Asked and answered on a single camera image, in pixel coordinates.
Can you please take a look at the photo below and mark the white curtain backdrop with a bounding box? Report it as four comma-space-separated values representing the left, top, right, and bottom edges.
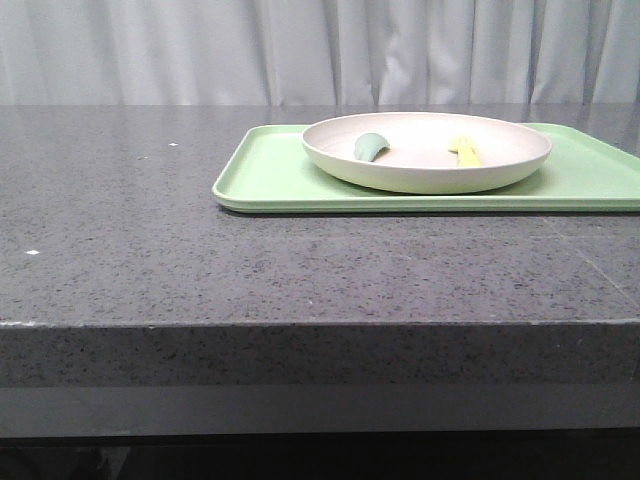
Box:
1, 1, 639, 106

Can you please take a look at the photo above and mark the yellow plastic fork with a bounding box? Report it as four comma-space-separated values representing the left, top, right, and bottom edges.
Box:
448, 136, 481, 168

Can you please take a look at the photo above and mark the light green serving tray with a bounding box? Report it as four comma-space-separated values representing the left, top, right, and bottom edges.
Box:
212, 123, 639, 214

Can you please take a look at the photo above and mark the green plastic spoon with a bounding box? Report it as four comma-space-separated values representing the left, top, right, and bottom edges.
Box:
354, 132, 390, 162

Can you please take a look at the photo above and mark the white round plate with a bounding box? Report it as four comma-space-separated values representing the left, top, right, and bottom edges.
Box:
302, 112, 553, 195

